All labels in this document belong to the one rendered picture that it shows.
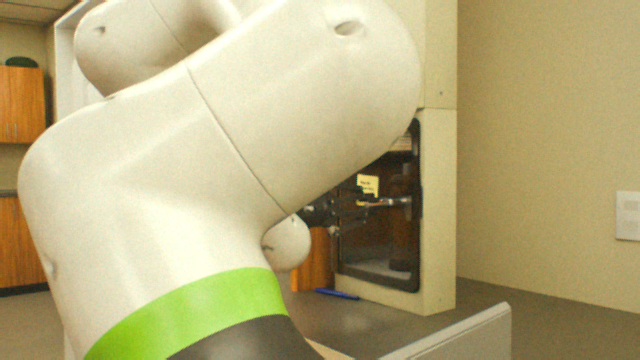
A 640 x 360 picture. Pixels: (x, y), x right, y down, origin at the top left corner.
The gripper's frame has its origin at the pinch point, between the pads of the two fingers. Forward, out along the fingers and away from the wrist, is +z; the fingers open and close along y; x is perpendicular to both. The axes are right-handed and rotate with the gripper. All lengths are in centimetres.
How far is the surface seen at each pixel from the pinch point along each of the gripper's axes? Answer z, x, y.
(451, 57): 14.5, -15.7, 31.7
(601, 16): 49, -35, 40
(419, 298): 5.4, -5.9, -22.4
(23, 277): 10, 500, -26
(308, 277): 0.2, 29.4, -17.5
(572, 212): 49, -21, -7
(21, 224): 10, 493, 24
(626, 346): 20, -44, -32
